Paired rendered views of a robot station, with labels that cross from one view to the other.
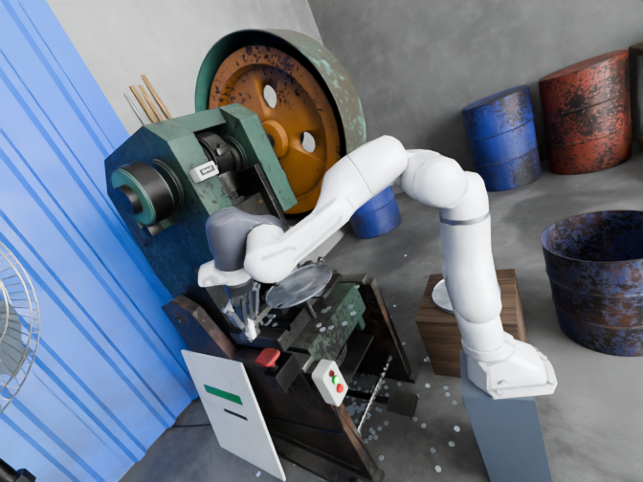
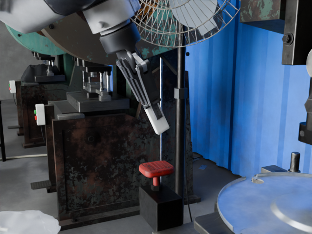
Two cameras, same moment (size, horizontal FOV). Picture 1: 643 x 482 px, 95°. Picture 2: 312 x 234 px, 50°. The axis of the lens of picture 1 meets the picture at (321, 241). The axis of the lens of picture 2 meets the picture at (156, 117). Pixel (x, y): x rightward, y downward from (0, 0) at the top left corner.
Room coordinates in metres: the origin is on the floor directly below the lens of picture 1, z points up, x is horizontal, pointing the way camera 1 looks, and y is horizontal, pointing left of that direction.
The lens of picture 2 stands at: (1.04, -0.35, 1.02)
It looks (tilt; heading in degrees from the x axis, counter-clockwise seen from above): 12 degrees down; 113
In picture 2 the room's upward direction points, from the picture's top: straight up
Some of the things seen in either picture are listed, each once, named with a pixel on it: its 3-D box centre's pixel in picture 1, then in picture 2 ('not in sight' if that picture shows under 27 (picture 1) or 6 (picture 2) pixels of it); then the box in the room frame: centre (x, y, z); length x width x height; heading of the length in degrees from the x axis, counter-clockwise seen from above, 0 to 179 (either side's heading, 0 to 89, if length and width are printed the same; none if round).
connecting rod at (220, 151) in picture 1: (220, 179); not in sight; (1.17, 0.25, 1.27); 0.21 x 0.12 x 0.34; 48
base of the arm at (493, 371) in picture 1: (503, 354); not in sight; (0.63, -0.35, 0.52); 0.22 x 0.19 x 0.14; 59
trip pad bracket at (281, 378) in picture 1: (289, 383); (159, 228); (0.78, 0.29, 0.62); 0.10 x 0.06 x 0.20; 138
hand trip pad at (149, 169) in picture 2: (272, 363); (156, 181); (0.77, 0.30, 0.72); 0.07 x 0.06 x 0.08; 48
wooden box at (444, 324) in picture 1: (473, 322); not in sight; (1.14, -0.51, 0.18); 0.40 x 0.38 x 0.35; 52
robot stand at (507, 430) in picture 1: (505, 420); not in sight; (0.65, -0.31, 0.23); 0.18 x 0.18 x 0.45; 59
